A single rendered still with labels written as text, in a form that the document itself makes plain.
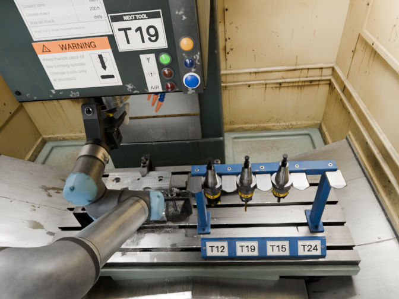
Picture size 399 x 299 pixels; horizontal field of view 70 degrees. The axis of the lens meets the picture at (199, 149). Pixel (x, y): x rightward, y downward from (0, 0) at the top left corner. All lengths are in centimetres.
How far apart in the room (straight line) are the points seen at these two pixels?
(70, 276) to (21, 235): 130
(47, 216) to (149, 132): 72
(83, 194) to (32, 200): 114
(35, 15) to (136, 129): 102
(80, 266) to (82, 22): 43
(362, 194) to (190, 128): 88
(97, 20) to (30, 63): 19
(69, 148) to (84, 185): 161
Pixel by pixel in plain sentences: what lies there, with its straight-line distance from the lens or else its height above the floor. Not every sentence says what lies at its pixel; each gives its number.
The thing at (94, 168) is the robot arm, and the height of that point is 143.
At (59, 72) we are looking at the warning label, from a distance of 70.
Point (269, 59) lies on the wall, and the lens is 177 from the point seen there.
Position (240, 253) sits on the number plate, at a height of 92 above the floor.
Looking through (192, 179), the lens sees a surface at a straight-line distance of 95.
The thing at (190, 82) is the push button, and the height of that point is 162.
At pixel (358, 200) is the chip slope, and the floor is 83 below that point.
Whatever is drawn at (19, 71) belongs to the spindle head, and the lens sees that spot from 74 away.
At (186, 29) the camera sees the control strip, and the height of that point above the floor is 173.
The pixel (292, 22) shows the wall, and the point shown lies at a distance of 171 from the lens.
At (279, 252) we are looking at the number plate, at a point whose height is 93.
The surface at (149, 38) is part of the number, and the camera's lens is 60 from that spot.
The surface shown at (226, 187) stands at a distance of 91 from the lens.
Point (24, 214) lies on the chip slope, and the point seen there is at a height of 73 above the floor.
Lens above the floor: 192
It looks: 43 degrees down
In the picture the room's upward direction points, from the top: 8 degrees counter-clockwise
